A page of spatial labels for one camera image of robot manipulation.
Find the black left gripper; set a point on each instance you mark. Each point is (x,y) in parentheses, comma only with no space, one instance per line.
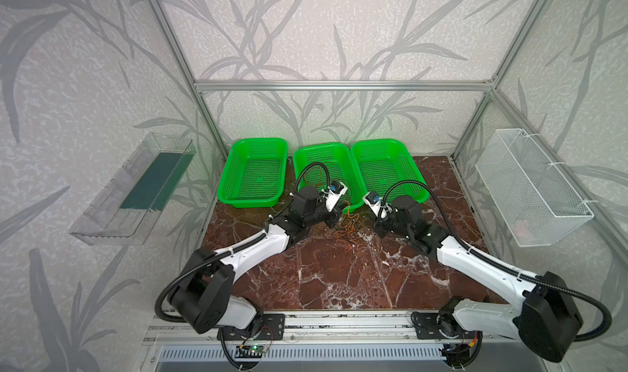
(335,215)

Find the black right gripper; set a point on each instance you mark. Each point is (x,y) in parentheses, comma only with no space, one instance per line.
(381,226)

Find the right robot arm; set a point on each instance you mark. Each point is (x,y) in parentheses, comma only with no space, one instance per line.
(537,310)

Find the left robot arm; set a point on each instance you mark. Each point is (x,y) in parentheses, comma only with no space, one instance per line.
(201,295)

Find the middle green plastic basket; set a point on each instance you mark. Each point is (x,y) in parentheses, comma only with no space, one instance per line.
(341,165)

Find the green plastic basket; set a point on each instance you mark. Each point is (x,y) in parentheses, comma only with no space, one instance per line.
(382,163)
(341,165)
(255,173)

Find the right green plastic basket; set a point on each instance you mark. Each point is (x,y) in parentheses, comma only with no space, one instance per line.
(382,163)

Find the left green plastic basket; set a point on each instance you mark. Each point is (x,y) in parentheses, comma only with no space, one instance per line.
(255,173)

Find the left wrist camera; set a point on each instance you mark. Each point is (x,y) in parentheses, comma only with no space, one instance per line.
(333,194)

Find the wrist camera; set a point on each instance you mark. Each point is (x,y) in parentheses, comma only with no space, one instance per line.
(375,202)
(333,194)

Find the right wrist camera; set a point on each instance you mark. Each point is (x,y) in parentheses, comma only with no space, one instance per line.
(375,202)

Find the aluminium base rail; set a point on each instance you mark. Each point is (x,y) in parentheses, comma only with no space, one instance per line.
(378,326)

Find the white wire mesh basket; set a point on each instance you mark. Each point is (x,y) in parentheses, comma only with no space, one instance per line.
(535,199)

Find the aluminium frame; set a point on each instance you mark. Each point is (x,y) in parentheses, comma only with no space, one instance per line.
(569,82)

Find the clear acrylic wall shelf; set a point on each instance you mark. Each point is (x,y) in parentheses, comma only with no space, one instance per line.
(130,205)

